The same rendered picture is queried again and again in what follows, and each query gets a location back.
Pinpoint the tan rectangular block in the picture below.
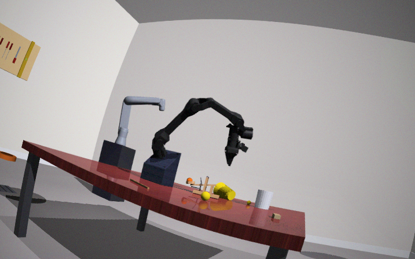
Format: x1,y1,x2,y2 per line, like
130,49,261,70
272,213,281,220

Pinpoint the yellow perforated cylinder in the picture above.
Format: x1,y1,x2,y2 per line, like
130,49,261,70
214,182,236,200

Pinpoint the white cup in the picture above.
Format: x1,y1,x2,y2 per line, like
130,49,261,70
254,190,274,210

